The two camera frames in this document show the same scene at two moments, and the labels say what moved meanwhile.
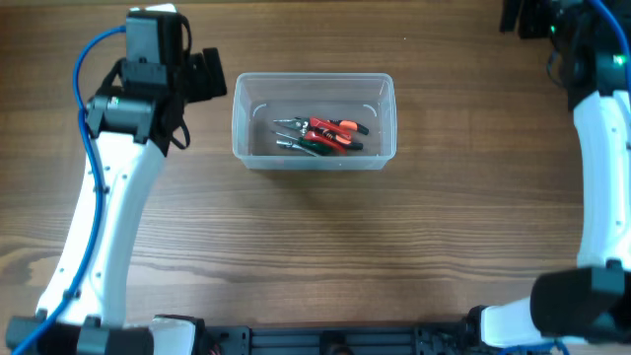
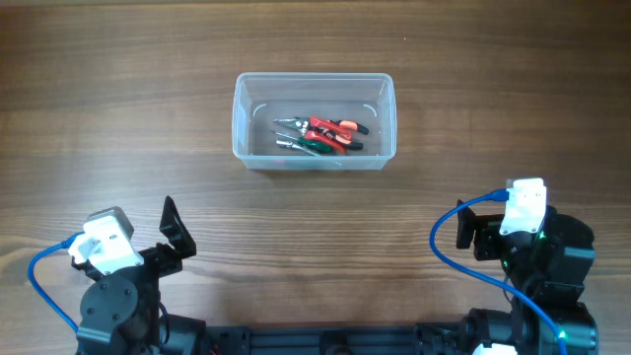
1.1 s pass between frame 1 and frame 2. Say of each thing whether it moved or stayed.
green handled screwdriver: stayed
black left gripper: moved
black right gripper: moved
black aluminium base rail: stayed
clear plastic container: stayed
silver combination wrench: stayed
